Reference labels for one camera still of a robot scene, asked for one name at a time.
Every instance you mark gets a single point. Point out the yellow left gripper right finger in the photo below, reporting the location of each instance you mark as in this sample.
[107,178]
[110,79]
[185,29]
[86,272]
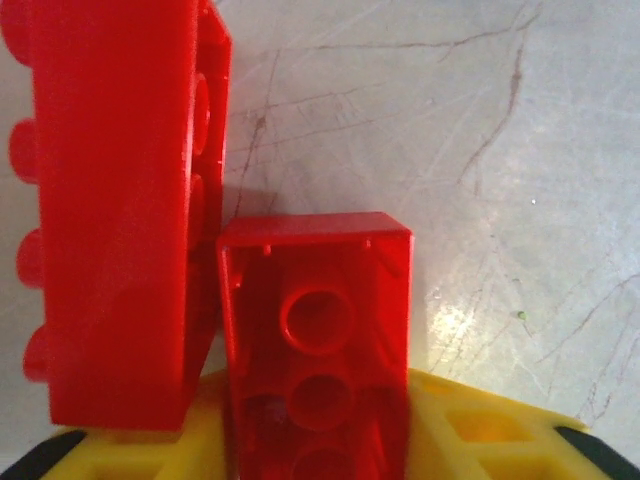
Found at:
[450,450]

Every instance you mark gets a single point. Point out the long red lego brick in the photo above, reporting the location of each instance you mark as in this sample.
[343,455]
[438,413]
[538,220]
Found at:
[115,200]
[320,350]

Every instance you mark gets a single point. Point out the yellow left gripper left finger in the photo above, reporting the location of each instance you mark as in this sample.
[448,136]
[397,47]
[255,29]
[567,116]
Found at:
[210,450]

